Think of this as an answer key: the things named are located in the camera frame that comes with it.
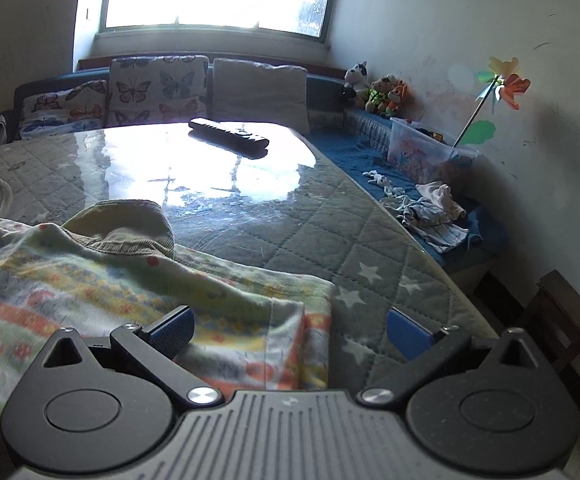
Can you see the brown bear plush toy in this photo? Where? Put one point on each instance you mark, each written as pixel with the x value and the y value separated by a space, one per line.
pixel 378 94

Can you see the clear plastic storage box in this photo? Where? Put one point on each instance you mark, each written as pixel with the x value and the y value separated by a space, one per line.
pixel 424 159

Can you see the colourful paper pinwheel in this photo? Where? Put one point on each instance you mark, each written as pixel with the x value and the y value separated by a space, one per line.
pixel 503 83

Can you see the dark wooden stool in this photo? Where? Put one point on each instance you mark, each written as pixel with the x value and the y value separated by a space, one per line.
pixel 553 317

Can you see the colourful patterned child shirt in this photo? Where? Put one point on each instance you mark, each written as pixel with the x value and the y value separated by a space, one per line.
pixel 117 262

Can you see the plain beige cushion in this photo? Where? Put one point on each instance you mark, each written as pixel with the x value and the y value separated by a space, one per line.
pixel 244 91

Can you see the pile of small clothes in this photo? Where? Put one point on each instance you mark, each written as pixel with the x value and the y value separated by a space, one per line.
pixel 432 217

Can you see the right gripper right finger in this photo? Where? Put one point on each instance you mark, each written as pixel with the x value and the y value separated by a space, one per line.
pixel 428 354

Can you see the black white plush toy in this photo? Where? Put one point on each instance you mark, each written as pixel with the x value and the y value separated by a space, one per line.
pixel 355 89

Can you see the black remote control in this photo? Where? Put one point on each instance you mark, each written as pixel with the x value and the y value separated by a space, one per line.
pixel 238 141

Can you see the lying butterfly cushion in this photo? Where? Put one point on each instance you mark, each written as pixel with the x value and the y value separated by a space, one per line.
pixel 81 108

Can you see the blue sofa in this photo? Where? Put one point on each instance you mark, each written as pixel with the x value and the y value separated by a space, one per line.
pixel 355 142

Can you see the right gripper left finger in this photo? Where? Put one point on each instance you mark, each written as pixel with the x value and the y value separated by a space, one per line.
pixel 151 351

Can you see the orange plush toy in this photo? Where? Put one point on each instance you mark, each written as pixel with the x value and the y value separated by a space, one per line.
pixel 397 97

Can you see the upright butterfly cushion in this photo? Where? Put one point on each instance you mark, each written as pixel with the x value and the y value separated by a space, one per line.
pixel 157 89

